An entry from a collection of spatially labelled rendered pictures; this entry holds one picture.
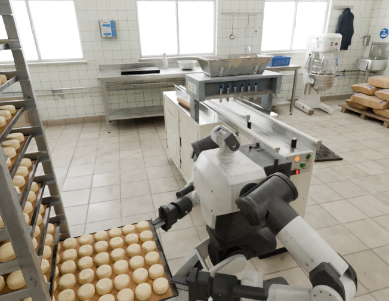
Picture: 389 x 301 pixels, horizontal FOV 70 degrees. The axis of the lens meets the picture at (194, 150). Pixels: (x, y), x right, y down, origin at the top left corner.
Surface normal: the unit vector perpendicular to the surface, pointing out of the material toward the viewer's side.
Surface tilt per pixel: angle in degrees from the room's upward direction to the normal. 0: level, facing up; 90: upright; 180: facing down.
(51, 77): 90
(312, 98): 90
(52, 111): 90
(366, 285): 0
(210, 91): 90
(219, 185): 62
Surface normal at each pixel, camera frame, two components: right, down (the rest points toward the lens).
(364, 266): -0.02, -0.91
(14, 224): 0.35, 0.38
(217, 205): -0.42, 0.30
